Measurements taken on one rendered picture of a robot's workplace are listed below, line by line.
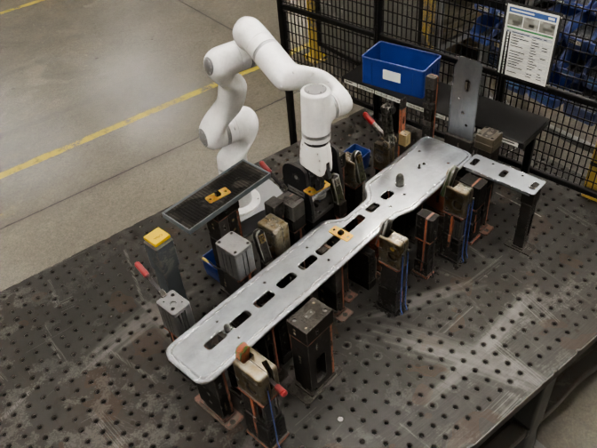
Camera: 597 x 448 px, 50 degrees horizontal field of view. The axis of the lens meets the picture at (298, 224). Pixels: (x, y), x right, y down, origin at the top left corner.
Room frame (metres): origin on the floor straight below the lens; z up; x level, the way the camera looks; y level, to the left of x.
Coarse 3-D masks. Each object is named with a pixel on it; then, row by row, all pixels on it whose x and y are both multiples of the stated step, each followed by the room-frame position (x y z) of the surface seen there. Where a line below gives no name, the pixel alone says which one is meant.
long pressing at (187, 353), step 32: (416, 160) 1.95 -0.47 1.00; (448, 160) 1.94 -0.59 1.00; (384, 192) 1.78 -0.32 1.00; (416, 192) 1.76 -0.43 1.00; (320, 224) 1.64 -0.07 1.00; (288, 256) 1.50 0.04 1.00; (320, 256) 1.48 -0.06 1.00; (352, 256) 1.48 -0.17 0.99; (256, 288) 1.37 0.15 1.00; (288, 288) 1.36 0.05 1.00; (224, 320) 1.25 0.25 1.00; (256, 320) 1.24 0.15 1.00; (192, 352) 1.14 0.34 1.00; (224, 352) 1.13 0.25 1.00
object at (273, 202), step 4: (272, 196) 1.70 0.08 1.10; (268, 200) 1.68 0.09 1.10; (272, 200) 1.68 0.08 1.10; (276, 200) 1.68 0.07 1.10; (280, 200) 1.67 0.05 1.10; (268, 204) 1.66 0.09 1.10; (272, 204) 1.65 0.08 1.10; (276, 204) 1.65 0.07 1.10; (280, 204) 1.66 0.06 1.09; (268, 208) 1.66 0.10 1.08; (272, 208) 1.64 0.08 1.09; (276, 208) 1.65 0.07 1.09; (280, 208) 1.66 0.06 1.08; (268, 212) 1.66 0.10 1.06; (272, 212) 1.64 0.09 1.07; (276, 212) 1.64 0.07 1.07; (280, 212) 1.65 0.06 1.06; (280, 216) 1.65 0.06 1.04
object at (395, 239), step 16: (384, 240) 1.49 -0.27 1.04; (400, 240) 1.48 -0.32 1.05; (384, 256) 1.49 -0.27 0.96; (400, 256) 1.45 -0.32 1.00; (384, 272) 1.50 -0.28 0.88; (400, 272) 1.47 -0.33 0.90; (384, 288) 1.49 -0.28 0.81; (400, 288) 1.48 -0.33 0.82; (384, 304) 1.49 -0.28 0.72; (400, 304) 1.46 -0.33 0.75
